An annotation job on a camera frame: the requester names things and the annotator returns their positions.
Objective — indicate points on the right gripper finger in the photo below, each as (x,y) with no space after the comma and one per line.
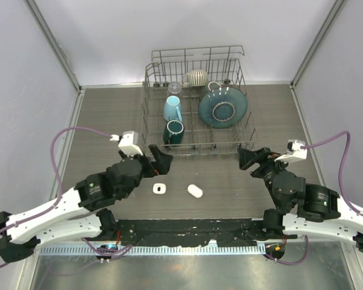
(247,161)
(262,151)

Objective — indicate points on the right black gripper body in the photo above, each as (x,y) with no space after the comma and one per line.
(266,168)

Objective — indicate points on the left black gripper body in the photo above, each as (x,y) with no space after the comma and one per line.
(147,170)

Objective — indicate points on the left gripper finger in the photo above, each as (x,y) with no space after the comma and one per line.
(162,165)
(160,157)

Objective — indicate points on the white square charging case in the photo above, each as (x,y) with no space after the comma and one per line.
(159,189)

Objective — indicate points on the white oval earbud case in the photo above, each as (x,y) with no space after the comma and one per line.
(194,191)

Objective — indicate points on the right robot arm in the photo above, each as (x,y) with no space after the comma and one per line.
(300,208)

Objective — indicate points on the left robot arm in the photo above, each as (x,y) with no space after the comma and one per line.
(81,211)

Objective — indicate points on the dark green mug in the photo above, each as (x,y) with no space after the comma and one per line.
(173,132)

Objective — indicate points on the light blue mug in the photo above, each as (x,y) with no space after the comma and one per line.
(172,109)

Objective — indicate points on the teal ceramic plate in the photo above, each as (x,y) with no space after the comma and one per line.
(223,107)

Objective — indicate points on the clear glass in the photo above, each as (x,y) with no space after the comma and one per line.
(174,88)

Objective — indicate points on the dark teal bowl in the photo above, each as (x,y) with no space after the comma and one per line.
(212,86)

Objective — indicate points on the striped ceramic cup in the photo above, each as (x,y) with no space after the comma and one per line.
(196,77)

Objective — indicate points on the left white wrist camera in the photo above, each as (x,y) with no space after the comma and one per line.
(128,143)

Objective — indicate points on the grey wire dish rack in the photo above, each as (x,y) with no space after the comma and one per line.
(223,65)

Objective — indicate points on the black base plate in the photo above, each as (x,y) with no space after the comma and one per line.
(192,232)

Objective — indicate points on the white cable duct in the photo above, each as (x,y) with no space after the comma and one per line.
(80,249)

